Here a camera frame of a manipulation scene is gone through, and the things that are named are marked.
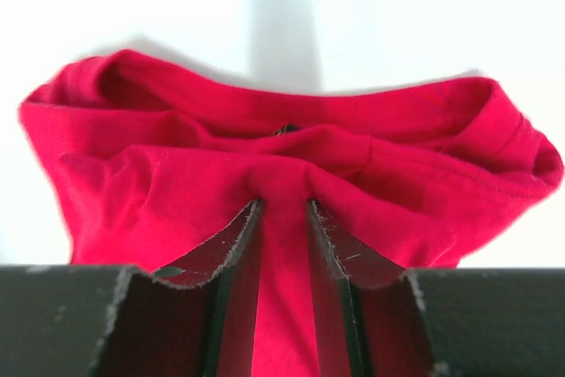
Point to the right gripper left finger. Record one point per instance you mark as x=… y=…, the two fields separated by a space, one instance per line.
x=192 y=317

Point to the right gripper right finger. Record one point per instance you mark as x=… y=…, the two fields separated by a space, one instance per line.
x=375 y=318

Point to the crimson red t shirt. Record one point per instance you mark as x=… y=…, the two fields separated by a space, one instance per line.
x=149 y=160

